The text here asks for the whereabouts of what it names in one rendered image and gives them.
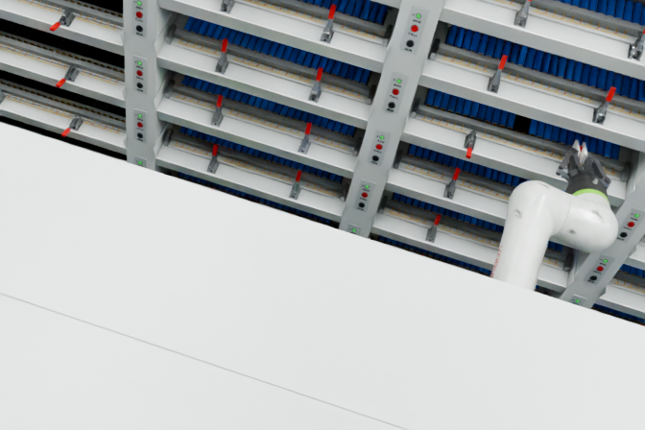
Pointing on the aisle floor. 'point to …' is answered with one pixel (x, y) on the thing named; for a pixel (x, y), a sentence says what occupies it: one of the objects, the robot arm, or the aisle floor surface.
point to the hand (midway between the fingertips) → (579, 152)
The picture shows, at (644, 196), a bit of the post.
